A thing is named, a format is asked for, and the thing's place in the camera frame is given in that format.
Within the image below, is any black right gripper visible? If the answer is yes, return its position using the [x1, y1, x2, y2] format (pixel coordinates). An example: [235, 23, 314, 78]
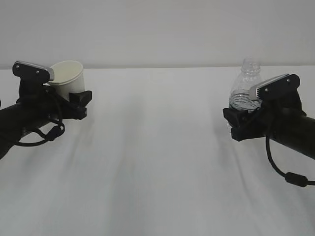
[223, 106, 306, 141]

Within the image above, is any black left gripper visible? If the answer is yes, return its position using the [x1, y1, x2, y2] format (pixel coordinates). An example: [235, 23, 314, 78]
[17, 86, 92, 120]

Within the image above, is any clear plastic water bottle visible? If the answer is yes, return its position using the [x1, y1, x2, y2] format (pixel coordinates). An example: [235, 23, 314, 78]
[229, 58, 262, 113]

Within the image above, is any white paper cup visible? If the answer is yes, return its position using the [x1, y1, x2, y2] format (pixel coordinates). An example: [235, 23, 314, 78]
[48, 60, 85, 101]

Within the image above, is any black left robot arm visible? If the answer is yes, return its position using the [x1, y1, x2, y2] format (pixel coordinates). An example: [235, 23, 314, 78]
[0, 86, 92, 158]

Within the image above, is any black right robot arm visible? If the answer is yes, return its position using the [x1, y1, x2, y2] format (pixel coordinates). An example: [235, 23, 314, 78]
[223, 98, 315, 159]

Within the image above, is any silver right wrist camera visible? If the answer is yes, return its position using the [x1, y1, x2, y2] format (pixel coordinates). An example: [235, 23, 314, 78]
[249, 74, 302, 113]

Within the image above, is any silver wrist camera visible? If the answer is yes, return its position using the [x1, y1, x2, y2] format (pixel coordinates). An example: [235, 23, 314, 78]
[12, 60, 55, 98]
[249, 74, 302, 113]

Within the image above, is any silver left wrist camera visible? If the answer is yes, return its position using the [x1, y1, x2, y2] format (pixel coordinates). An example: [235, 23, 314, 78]
[12, 60, 55, 98]

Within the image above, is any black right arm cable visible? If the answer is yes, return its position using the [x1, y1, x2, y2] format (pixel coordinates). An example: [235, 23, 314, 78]
[265, 103, 315, 189]

